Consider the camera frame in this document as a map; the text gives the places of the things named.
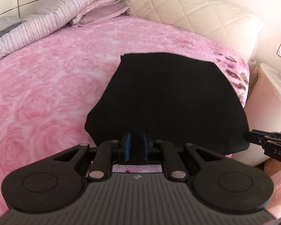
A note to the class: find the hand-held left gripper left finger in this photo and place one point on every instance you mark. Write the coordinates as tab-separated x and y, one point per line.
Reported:
127	145

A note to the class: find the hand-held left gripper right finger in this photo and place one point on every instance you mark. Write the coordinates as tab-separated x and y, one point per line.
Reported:
145	146

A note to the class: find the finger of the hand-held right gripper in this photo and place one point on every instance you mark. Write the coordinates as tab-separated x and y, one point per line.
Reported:
263	132
254	137

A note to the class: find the black garment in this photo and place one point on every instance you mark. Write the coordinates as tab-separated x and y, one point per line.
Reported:
166	98

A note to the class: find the white nightstand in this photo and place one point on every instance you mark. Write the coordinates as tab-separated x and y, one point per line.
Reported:
264	103

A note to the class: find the pink cloth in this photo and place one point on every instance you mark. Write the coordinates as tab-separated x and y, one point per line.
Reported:
277	187

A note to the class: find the pink rose-patterned blanket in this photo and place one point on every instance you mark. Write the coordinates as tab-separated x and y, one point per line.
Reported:
42	86

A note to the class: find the pink frilled pillow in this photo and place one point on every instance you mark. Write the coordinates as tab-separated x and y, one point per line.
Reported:
103	11

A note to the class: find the cream quilted headboard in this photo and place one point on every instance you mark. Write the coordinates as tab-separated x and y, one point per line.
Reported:
189	9

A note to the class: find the pale pink striped quilt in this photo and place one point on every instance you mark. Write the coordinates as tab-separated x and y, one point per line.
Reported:
49	16

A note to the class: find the grey pillow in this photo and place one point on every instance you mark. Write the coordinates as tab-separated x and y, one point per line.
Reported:
4	27

